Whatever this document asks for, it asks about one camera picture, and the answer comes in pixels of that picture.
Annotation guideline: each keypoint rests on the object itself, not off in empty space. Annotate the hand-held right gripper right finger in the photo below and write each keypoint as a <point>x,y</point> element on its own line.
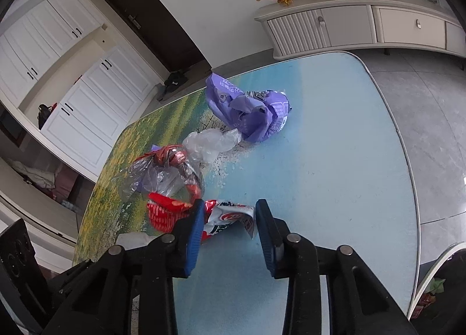
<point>267,244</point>

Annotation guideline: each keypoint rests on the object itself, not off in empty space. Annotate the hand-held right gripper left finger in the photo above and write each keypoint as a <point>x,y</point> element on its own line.
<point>193,240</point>

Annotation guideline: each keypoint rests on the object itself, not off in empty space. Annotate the red and white snack wrapper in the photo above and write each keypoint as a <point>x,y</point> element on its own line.
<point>225,222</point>

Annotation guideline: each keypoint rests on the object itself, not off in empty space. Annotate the coral red snack wrapper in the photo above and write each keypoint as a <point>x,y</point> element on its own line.
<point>164,214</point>

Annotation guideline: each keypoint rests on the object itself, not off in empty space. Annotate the white printed wrapper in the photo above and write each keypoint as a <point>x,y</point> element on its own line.
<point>134,239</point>

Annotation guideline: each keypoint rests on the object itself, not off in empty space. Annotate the clear bag with red ribbon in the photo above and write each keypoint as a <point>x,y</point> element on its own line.
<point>164,178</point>

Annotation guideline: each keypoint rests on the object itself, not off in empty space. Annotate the white translucent plastic bag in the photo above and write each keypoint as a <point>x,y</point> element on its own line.
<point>207,143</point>

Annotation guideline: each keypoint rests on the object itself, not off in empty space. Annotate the purple plastic bag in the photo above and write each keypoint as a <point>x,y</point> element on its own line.
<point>251,116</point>

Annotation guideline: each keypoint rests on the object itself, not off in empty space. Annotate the white trash bin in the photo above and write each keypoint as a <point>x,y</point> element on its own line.
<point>433,264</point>

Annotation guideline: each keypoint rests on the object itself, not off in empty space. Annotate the green plastic bag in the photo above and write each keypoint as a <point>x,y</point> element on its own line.
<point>437,285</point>

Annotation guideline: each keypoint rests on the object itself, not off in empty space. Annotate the grey slippers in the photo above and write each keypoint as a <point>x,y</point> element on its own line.
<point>163,95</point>

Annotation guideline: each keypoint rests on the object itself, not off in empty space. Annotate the black shoes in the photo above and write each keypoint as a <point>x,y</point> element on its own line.
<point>175,80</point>

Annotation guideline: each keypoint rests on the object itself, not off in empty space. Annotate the white built-in cabinet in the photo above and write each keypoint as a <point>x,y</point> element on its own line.
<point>91,101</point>

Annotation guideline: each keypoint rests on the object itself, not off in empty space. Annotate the pile of white cloths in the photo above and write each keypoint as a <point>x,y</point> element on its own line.
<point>32,174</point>

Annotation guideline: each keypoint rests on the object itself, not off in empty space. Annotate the black handbag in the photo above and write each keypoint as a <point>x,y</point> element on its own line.
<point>45,116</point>

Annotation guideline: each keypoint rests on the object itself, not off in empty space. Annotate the dark brown door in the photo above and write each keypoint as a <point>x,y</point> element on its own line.
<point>153,18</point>

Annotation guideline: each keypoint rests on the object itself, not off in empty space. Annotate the white television stand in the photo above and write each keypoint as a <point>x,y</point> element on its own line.
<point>349,25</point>

